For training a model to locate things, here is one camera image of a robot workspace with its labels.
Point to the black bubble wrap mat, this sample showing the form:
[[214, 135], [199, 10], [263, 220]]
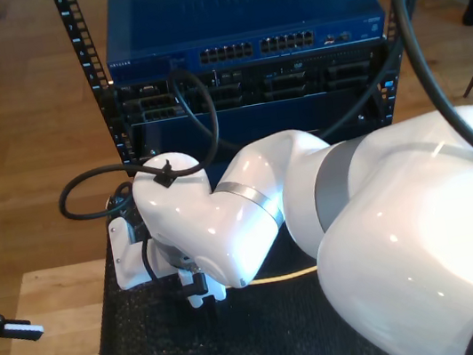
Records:
[[179, 353]]

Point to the blue network switch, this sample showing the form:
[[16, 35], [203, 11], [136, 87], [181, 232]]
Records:
[[238, 15]]

